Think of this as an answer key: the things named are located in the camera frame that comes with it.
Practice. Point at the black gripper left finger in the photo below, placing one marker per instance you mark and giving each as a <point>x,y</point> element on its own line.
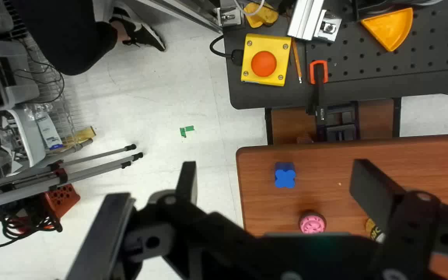
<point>122,236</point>

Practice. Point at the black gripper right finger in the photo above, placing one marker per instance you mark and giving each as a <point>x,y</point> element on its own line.
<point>407,218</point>

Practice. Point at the blue block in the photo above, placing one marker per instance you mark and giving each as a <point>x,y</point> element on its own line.
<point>285,174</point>

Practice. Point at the yellow labelled tin can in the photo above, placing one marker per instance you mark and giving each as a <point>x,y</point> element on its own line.
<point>374,230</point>

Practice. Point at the pink cupcake toy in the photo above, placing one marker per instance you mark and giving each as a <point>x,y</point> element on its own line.
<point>312,222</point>

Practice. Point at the black perforated table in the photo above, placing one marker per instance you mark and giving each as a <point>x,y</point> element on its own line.
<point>358,65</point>

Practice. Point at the orange wedge piece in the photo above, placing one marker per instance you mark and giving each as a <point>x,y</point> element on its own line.
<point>391,28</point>

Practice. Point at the yellow emergency stop box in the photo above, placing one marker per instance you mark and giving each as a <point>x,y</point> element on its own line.
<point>265,59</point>

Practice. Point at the pencil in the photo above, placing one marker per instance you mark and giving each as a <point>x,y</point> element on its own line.
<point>298,61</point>

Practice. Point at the aluminium extrusion piece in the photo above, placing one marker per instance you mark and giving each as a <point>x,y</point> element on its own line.
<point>310,20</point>

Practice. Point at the person in black clothes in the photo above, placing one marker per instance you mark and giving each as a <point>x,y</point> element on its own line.
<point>75,34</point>

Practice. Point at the orange handled clamp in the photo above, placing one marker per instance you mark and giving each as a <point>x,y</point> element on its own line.
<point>318,76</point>

